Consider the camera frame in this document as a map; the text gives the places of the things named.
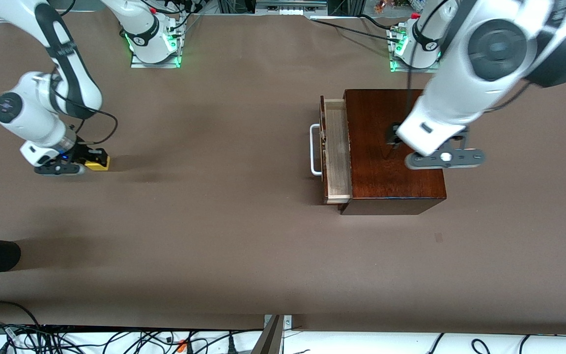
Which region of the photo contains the yellow wooden block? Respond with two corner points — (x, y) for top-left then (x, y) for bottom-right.
(85, 156), (111, 172)

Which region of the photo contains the wooden drawer with white handle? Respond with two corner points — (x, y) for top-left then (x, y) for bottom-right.
(310, 96), (353, 205)

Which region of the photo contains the dark brown wooden cabinet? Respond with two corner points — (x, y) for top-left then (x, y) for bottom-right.
(340, 89), (448, 216)

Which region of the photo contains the white power strip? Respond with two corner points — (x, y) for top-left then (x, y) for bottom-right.
(255, 0), (328, 14)

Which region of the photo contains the dark metal bar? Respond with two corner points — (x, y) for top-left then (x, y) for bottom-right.
(251, 315), (284, 354)

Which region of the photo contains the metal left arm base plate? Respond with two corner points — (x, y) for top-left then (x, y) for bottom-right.
(389, 27), (442, 73)

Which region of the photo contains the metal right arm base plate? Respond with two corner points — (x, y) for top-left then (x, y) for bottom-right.
(131, 17), (183, 68)

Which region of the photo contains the black cable on table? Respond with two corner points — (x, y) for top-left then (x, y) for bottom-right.
(310, 14), (402, 43)

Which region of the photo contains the silver metal bracket plate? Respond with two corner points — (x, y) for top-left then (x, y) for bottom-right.
(263, 315), (293, 330)

